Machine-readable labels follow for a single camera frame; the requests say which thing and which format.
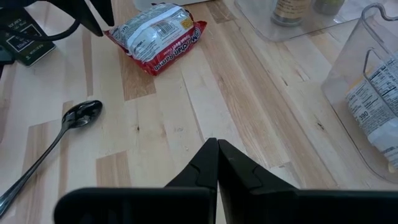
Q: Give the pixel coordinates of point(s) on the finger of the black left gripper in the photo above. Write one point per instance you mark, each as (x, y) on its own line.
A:
(104, 11)
(81, 15)

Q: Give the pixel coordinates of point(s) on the red ramen noodle packet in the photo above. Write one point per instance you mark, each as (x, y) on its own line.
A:
(155, 37)
(373, 109)

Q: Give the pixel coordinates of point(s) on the black spoon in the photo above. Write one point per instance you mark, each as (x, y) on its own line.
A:
(81, 115)

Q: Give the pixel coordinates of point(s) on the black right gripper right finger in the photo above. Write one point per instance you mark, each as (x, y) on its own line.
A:
(248, 193)

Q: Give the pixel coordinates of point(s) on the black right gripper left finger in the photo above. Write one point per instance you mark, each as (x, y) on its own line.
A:
(199, 177)

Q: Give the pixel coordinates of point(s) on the clear plastic bin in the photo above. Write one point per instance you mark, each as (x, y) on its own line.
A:
(258, 25)
(342, 71)

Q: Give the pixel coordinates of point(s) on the tan-lidded spice jar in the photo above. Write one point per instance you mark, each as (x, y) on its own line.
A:
(290, 11)

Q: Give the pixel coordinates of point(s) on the small black box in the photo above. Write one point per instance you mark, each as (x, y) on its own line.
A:
(28, 40)

